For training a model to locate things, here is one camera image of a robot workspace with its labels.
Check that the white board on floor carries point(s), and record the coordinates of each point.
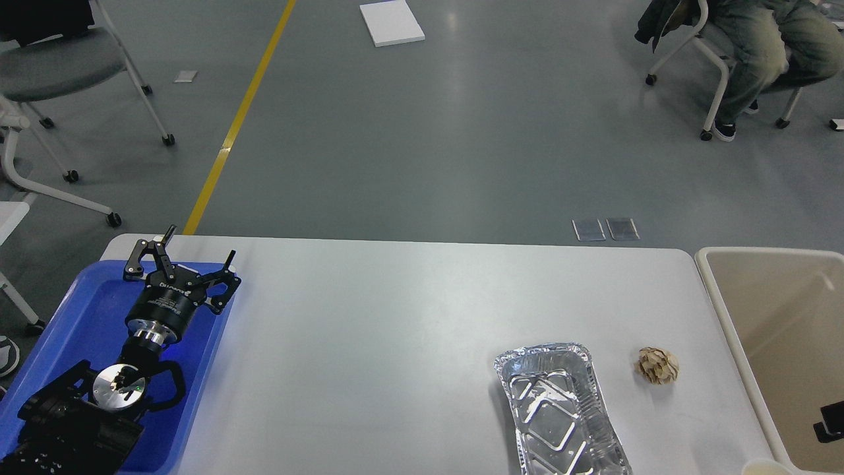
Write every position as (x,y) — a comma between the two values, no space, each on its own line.
(391,23)

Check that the grey office chair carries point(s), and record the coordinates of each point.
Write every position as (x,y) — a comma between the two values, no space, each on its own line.
(64,47)

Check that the beige plastic bin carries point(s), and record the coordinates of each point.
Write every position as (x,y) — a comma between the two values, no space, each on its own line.
(781,312)

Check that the right floor socket cover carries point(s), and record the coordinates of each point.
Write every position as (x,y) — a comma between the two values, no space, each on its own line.
(622,229)

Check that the white paper cup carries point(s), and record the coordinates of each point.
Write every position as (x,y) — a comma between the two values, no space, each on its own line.
(765,466)

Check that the left floor socket cover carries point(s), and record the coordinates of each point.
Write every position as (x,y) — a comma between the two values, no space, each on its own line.
(588,229)

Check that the crumpled brown paper ball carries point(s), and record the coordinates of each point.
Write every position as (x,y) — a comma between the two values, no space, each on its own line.
(657,366)

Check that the floor socket cover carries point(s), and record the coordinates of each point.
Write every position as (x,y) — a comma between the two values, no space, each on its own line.
(588,229)
(622,229)

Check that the white chair frame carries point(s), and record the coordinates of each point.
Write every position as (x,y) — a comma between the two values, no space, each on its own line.
(30,164)

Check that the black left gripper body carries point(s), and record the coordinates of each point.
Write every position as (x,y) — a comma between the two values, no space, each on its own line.
(167,304)

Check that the white chair under person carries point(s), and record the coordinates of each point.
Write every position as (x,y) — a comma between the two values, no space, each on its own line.
(661,17)

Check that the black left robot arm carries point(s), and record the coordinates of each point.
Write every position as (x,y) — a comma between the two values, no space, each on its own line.
(113,385)

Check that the small grey floor plate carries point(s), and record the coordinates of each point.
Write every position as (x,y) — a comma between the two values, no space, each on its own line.
(185,77)

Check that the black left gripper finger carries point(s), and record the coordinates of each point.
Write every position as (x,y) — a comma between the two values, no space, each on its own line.
(133,269)
(225,277)

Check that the aluminium foil tray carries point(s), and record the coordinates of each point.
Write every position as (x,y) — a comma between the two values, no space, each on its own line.
(561,423)

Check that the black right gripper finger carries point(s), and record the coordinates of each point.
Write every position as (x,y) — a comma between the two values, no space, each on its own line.
(830,428)

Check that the seated person in jeans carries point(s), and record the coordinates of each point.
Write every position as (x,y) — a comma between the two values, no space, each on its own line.
(778,45)

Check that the blue plastic tray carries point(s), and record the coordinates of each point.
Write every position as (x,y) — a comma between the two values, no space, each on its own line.
(90,325)

